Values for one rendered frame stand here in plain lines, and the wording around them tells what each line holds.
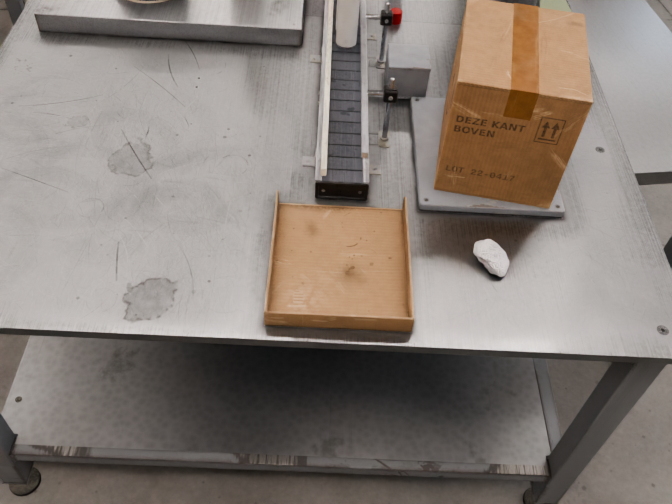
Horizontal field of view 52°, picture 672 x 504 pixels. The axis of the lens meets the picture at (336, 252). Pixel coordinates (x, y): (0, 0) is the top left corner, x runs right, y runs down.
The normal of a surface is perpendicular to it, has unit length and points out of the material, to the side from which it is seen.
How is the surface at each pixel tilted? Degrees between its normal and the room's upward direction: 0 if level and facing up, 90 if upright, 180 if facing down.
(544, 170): 90
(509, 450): 0
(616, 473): 0
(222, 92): 0
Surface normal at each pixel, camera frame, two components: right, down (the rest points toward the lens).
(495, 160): -0.18, 0.74
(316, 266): 0.05, -0.65
